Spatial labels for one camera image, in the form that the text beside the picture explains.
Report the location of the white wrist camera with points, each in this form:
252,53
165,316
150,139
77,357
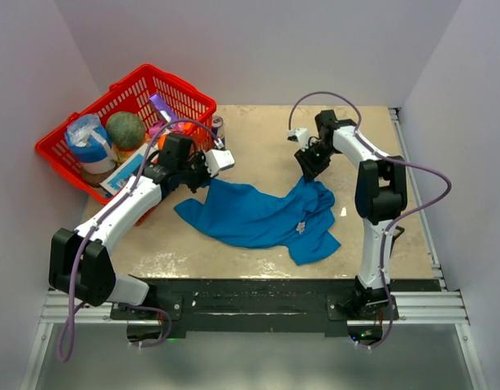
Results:
299,135
218,161

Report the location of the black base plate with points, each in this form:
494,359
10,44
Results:
333,307

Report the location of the pink packet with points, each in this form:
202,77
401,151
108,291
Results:
154,129

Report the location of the blue white flat box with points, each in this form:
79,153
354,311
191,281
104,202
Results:
120,176

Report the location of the blue garment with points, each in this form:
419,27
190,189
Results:
239,215

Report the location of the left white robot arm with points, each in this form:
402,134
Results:
80,259

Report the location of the purple box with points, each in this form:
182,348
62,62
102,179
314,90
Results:
164,112

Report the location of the blue white wrapped package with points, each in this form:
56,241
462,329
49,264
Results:
88,140

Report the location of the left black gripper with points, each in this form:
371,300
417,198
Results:
200,158

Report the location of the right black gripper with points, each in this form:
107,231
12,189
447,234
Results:
310,169

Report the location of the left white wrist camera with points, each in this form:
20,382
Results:
218,161

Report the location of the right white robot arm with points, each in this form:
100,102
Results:
380,197

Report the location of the green round melon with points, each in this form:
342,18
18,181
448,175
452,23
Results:
126,130

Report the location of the red plastic basket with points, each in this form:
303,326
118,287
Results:
193,108

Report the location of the blue red drink can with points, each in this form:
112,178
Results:
217,127

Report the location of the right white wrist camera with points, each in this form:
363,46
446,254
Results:
299,135

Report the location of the black square frame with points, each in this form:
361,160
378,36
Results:
398,231

